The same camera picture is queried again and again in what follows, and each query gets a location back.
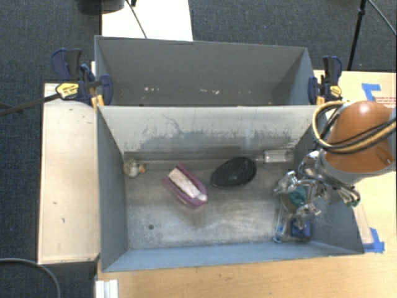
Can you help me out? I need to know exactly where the grey metal bin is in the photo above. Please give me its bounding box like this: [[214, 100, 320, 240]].
[[94, 35, 365, 273]]

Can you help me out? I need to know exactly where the white toy duck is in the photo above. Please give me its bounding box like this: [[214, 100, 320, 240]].
[[123, 159, 146, 178]]

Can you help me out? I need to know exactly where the black mesh oval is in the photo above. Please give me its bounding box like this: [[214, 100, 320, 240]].
[[210, 156, 258, 189]]

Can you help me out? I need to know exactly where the clear plastic bottle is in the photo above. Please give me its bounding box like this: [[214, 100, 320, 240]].
[[255, 149, 295, 165]]

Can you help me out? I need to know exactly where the purple and white brush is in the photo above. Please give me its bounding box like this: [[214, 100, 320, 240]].
[[161, 162, 208, 210]]

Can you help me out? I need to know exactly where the pale wood board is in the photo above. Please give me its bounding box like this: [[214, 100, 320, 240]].
[[37, 83, 102, 265]]

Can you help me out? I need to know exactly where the dark teal round thing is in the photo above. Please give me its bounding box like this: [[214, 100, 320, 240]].
[[289, 186, 308, 207]]

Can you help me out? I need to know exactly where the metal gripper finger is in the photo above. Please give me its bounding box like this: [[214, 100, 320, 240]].
[[292, 202, 323, 230], [272, 170, 300, 198]]

